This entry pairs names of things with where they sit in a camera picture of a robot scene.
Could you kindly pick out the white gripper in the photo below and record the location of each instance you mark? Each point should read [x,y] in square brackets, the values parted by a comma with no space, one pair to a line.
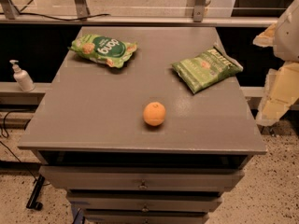
[289,37]

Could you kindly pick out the black floor bracket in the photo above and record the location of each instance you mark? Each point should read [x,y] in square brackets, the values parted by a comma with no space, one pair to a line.
[33,203]

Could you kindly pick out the white pump bottle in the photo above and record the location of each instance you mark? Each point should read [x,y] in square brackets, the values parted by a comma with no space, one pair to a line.
[22,77]

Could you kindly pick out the grey drawer cabinet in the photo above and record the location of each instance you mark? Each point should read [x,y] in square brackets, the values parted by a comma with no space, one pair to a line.
[90,136]

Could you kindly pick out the dark green chip bag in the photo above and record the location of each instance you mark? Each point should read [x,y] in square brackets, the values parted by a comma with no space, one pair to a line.
[207,68]

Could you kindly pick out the green rice chip bag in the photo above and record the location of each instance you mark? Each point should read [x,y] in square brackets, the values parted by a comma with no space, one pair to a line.
[104,50]

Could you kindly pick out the orange fruit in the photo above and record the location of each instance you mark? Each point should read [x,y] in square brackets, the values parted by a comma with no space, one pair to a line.
[154,114]

